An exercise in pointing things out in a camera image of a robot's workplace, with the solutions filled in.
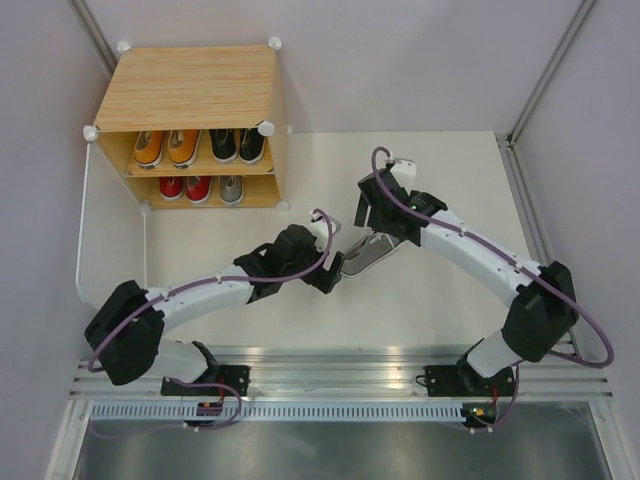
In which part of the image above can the grey sneaker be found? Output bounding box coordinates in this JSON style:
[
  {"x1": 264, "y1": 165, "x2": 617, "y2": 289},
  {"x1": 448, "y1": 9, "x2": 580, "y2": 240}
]
[
  {"x1": 219, "y1": 175, "x2": 244, "y2": 206},
  {"x1": 341, "y1": 231, "x2": 401, "y2": 278}
]

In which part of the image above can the grey sneaker back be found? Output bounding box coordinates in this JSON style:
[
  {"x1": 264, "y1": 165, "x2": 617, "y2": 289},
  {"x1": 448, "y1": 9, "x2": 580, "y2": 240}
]
[{"x1": 219, "y1": 175, "x2": 244, "y2": 206}]

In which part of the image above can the red sneaker back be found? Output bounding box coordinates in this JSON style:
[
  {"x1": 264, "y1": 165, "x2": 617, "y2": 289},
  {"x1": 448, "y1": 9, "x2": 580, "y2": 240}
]
[{"x1": 186, "y1": 176, "x2": 212, "y2": 205}]

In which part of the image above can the red sneaker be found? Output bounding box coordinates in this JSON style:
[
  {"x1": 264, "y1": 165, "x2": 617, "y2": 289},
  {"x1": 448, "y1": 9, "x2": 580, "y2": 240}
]
[
  {"x1": 158, "y1": 176, "x2": 184, "y2": 202},
  {"x1": 186, "y1": 176, "x2": 212, "y2": 205}
]

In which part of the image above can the black sneaker back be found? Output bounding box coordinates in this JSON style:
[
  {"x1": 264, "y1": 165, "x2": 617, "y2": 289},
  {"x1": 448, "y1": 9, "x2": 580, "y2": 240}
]
[{"x1": 238, "y1": 128, "x2": 265, "y2": 165}]

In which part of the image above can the black sneaker orange sole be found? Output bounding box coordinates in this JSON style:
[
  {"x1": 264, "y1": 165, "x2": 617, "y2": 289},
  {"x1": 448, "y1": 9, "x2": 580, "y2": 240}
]
[{"x1": 209, "y1": 129, "x2": 237, "y2": 164}]

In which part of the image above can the red sneaker front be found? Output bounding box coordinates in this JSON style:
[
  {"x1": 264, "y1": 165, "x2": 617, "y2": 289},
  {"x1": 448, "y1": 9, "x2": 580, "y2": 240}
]
[{"x1": 158, "y1": 176, "x2": 184, "y2": 202}]

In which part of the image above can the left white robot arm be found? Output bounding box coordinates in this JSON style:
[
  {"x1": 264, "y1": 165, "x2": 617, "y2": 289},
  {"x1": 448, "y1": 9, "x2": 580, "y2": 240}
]
[{"x1": 85, "y1": 218, "x2": 344, "y2": 396}]

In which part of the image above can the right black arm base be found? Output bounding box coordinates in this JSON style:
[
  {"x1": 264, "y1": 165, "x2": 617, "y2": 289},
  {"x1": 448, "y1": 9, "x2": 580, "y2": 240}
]
[{"x1": 414, "y1": 350, "x2": 519, "y2": 434}]

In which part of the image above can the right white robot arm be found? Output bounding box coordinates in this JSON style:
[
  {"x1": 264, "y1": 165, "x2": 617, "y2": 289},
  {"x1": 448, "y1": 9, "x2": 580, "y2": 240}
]
[{"x1": 341, "y1": 169, "x2": 577, "y2": 395}]

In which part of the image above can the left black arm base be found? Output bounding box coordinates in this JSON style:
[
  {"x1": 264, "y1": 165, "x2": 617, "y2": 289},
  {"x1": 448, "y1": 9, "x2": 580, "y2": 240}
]
[{"x1": 160, "y1": 365, "x2": 250, "y2": 420}]

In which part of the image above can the wooden two-shelf shoe cabinet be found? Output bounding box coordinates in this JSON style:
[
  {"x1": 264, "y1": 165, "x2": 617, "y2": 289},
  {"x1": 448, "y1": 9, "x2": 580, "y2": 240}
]
[{"x1": 84, "y1": 39, "x2": 287, "y2": 209}]

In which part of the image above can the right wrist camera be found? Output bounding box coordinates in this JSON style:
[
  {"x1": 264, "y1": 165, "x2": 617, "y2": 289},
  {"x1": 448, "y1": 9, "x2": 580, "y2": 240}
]
[{"x1": 386, "y1": 158, "x2": 417, "y2": 194}]

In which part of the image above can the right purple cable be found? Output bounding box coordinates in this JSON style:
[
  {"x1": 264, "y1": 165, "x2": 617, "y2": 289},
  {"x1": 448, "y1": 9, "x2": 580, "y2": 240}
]
[{"x1": 370, "y1": 145, "x2": 615, "y2": 436}]

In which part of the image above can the purple cable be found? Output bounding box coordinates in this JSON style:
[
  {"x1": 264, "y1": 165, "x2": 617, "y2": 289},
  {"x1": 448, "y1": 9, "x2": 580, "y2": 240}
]
[
  {"x1": 370, "y1": 145, "x2": 615, "y2": 436},
  {"x1": 87, "y1": 208, "x2": 336, "y2": 441}
]

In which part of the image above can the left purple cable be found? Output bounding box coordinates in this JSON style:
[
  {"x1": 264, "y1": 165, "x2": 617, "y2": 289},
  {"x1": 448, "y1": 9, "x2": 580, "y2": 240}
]
[{"x1": 87, "y1": 208, "x2": 336, "y2": 441}]

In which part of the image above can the white slotted cable duct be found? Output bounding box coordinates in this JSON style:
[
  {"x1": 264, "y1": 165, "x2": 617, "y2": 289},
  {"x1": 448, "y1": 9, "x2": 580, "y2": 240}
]
[{"x1": 91, "y1": 401, "x2": 466, "y2": 422}]

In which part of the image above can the right aluminium frame post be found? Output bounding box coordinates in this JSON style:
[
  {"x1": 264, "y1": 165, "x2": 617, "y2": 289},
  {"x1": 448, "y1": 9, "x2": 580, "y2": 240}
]
[{"x1": 496, "y1": 1, "x2": 601, "y2": 275}]

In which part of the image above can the aluminium frame post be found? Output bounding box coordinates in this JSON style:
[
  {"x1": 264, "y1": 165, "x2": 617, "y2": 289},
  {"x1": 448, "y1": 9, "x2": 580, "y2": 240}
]
[
  {"x1": 67, "y1": 0, "x2": 117, "y2": 77},
  {"x1": 496, "y1": 1, "x2": 601, "y2": 275}
]

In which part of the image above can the aluminium mounting rail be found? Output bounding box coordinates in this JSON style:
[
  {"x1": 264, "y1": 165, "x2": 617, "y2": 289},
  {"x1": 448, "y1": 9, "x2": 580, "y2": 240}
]
[{"x1": 69, "y1": 349, "x2": 616, "y2": 406}]

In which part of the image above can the left aluminium frame post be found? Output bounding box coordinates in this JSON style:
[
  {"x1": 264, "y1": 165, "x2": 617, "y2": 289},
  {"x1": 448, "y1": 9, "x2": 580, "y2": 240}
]
[{"x1": 67, "y1": 0, "x2": 117, "y2": 77}]

